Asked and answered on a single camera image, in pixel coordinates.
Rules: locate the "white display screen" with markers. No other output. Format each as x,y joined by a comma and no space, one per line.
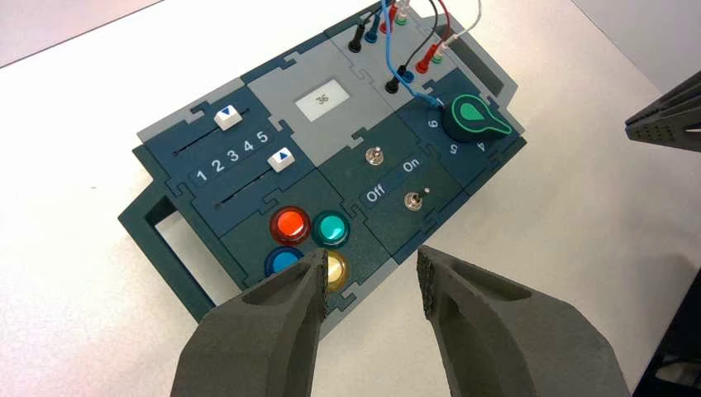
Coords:
322,100

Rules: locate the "teal and grey task board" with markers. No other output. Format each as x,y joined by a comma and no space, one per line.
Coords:
306,93

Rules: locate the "blue push button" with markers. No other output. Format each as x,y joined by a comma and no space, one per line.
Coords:
280,260

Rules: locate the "red push button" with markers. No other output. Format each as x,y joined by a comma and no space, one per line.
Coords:
290,224

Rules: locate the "dark green rotary knob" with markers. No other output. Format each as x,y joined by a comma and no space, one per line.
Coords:
465,126

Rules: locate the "white slider knob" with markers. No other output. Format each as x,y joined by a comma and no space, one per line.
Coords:
281,160
228,118

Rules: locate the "yellow push button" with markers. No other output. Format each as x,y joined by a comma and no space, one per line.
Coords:
336,269

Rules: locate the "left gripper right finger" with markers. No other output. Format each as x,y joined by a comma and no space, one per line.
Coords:
504,345

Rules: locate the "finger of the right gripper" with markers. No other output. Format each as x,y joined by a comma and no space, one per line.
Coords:
676,107
662,137

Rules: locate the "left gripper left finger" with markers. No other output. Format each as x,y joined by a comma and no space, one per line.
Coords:
257,340

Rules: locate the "green push button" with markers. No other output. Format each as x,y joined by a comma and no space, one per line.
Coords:
331,229

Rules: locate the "metal toggle switch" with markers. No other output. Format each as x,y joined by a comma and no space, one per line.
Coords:
413,201
374,156

